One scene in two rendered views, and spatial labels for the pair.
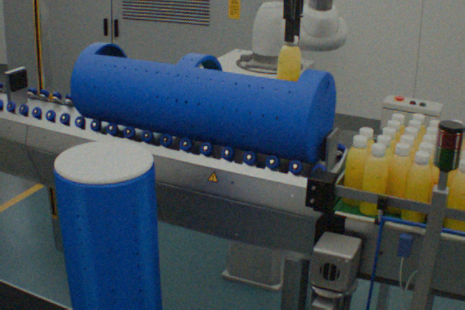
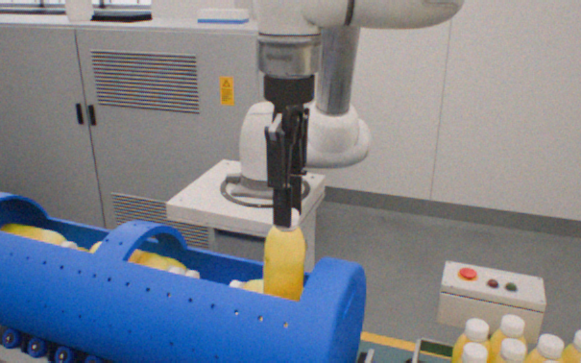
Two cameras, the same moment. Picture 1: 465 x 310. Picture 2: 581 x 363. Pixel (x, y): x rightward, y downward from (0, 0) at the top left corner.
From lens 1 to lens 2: 1.00 m
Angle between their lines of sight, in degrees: 5
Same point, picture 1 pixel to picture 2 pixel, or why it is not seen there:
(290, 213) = not seen: outside the picture
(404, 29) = (423, 97)
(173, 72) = (88, 270)
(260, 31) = (249, 148)
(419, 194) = not seen: outside the picture
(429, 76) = (452, 147)
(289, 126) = not seen: outside the picture
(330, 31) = (346, 144)
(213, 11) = (203, 96)
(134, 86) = (25, 288)
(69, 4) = (32, 85)
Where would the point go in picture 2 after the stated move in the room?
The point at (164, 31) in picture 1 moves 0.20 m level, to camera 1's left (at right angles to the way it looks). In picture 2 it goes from (149, 119) to (112, 120)
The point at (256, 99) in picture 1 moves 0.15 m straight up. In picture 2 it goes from (227, 333) to (222, 253)
